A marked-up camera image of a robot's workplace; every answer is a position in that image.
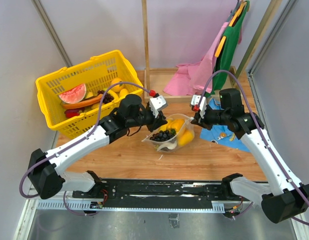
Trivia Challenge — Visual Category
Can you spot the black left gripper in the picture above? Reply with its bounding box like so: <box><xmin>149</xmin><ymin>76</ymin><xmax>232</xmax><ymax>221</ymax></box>
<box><xmin>127</xmin><ymin>105</ymin><xmax>169</xmax><ymax>133</ymax></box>

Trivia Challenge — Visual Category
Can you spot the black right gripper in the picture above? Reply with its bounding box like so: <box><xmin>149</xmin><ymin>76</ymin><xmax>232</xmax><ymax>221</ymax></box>
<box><xmin>190</xmin><ymin>105</ymin><xmax>230</xmax><ymax>131</ymax></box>

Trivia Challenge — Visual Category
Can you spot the dark blue grape bunch toy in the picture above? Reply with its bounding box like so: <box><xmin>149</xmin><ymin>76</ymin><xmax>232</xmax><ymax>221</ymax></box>
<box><xmin>150</xmin><ymin>130</ymin><xmax>176</xmax><ymax>142</ymax></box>

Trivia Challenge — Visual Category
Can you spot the yellow bell pepper toy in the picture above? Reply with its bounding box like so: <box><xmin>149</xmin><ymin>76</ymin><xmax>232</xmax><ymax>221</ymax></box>
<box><xmin>166</xmin><ymin>118</ymin><xmax>185</xmax><ymax>134</ymax></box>

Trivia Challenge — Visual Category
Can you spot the clear zip top bag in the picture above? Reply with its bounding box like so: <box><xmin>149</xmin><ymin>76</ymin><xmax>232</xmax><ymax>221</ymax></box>
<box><xmin>141</xmin><ymin>113</ymin><xmax>195</xmax><ymax>153</ymax></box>

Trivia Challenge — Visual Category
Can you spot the white garlic bulb toy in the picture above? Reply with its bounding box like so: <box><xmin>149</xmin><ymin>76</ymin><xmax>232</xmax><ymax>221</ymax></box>
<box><xmin>157</xmin><ymin>141</ymin><xmax>178</xmax><ymax>151</ymax></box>

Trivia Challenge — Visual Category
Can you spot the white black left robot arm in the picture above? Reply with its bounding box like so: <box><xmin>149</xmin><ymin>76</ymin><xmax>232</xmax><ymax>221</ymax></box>
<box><xmin>27</xmin><ymin>94</ymin><xmax>168</xmax><ymax>200</ymax></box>

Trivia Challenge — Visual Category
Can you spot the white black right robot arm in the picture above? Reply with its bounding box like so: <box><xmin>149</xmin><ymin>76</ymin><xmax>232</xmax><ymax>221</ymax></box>
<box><xmin>190</xmin><ymin>88</ymin><xmax>309</xmax><ymax>224</ymax></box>

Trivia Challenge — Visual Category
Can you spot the blue cartoon print cloth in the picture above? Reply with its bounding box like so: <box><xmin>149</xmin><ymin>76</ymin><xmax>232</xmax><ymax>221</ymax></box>
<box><xmin>199</xmin><ymin>97</ymin><xmax>252</xmax><ymax>153</ymax></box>

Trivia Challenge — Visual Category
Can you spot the yellow lemon toy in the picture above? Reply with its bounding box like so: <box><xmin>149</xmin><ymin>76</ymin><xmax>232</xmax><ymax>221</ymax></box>
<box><xmin>119</xmin><ymin>88</ymin><xmax>129</xmax><ymax>98</ymax></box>

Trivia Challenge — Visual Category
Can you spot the pink cloth garment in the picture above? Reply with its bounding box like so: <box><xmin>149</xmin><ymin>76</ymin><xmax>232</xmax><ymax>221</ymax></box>
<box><xmin>163</xmin><ymin>21</ymin><xmax>229</xmax><ymax>96</ymax></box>

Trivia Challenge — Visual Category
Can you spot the yellow banana toy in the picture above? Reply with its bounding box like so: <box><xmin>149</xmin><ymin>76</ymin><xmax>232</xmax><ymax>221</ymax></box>
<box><xmin>104</xmin><ymin>90</ymin><xmax>119</xmax><ymax>101</ymax></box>

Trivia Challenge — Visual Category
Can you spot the orange fruit toy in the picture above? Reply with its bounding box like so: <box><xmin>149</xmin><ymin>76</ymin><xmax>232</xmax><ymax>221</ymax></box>
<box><xmin>111</xmin><ymin>77</ymin><xmax>125</xmax><ymax>93</ymax></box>

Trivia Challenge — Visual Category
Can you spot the yellow clothes hanger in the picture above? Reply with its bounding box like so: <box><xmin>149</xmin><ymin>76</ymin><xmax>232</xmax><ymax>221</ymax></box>
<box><xmin>214</xmin><ymin>36</ymin><xmax>227</xmax><ymax>58</ymax></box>

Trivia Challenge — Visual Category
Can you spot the watermelon slice toy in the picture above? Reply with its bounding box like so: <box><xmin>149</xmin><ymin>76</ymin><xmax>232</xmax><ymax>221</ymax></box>
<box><xmin>58</xmin><ymin>83</ymin><xmax>87</xmax><ymax>104</ymax></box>

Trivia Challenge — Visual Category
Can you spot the orange hot dog toy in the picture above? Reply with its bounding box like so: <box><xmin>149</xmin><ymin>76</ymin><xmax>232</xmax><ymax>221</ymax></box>
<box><xmin>61</xmin><ymin>94</ymin><xmax>103</xmax><ymax>110</ymax></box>

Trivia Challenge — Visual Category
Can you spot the red chili pepper toy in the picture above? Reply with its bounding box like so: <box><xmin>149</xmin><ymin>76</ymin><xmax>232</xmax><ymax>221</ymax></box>
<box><xmin>64</xmin><ymin>109</ymin><xmax>82</xmax><ymax>119</ymax></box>

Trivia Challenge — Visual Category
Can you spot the green cloth garment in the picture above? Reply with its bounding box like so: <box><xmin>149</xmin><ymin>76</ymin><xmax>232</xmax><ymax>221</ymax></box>
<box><xmin>201</xmin><ymin>0</ymin><xmax>251</xmax><ymax>98</ymax></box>

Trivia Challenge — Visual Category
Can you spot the yellow plastic shopping basket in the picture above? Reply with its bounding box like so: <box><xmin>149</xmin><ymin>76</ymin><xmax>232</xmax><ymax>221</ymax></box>
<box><xmin>35</xmin><ymin>50</ymin><xmax>144</xmax><ymax>139</ymax></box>

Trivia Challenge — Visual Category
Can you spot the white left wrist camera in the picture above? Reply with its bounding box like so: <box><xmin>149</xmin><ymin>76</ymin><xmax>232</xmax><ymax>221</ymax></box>
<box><xmin>149</xmin><ymin>90</ymin><xmax>168</xmax><ymax>118</ymax></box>

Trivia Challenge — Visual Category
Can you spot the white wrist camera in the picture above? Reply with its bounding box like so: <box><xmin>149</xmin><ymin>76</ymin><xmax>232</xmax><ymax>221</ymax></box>
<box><xmin>190</xmin><ymin>94</ymin><xmax>207</xmax><ymax>119</ymax></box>
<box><xmin>149</xmin><ymin>90</ymin><xmax>168</xmax><ymax>118</ymax></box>

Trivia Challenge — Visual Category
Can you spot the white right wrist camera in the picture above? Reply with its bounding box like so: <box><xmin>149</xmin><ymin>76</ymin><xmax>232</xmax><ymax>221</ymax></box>
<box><xmin>190</xmin><ymin>94</ymin><xmax>207</xmax><ymax>119</ymax></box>

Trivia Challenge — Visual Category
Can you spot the wooden clothes rack frame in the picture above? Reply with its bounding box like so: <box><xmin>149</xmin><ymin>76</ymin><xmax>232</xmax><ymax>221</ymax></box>
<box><xmin>141</xmin><ymin>0</ymin><xmax>282</xmax><ymax>103</ymax></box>

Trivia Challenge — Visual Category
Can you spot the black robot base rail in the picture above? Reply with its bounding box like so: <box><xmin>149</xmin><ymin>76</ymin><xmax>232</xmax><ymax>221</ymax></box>
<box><xmin>72</xmin><ymin>178</ymin><xmax>242</xmax><ymax>212</ymax></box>

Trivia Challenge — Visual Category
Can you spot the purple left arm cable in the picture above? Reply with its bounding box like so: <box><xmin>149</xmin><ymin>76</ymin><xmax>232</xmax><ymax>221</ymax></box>
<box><xmin>19</xmin><ymin>81</ymin><xmax>157</xmax><ymax>217</ymax></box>

